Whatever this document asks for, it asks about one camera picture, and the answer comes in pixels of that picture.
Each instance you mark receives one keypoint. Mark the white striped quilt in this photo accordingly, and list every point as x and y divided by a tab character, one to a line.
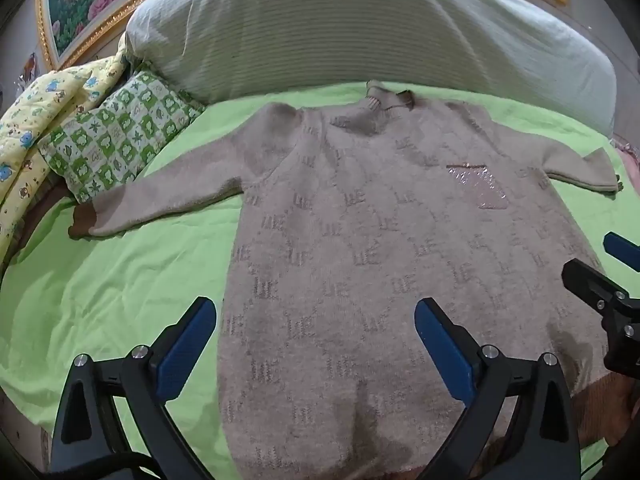
350	25

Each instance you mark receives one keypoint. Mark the yellow cartoon print blanket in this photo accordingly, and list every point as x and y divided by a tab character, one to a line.
30	110

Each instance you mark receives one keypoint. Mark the green bed sheet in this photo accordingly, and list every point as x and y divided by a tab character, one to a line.
125	285

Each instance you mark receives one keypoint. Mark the gold framed floral painting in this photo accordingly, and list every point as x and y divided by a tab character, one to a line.
85	0

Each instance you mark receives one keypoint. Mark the green patterned pillow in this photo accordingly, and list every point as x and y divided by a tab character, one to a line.
120	130

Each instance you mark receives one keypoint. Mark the pink cloth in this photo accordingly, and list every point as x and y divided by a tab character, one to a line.
631	160

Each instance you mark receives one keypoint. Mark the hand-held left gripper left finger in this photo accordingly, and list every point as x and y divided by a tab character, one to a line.
185	350

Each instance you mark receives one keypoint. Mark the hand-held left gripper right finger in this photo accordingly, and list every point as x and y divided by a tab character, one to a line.
440	345

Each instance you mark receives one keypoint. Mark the beige knit sweater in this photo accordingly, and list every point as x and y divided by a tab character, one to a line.
350	235

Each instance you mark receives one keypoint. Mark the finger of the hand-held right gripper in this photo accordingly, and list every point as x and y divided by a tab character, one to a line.
615	320
622	250

